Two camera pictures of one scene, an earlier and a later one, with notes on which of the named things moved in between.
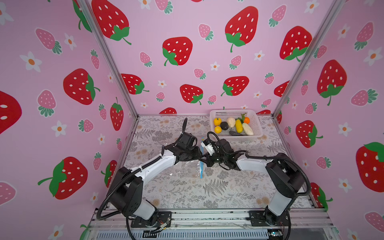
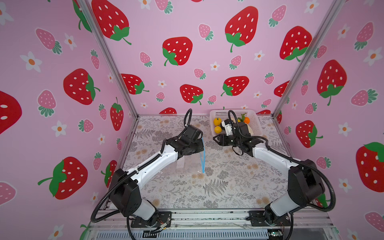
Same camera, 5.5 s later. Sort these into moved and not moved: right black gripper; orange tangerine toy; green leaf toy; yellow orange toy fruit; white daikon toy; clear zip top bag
Moved: right black gripper; clear zip top bag
Not moved: yellow orange toy fruit; green leaf toy; orange tangerine toy; white daikon toy
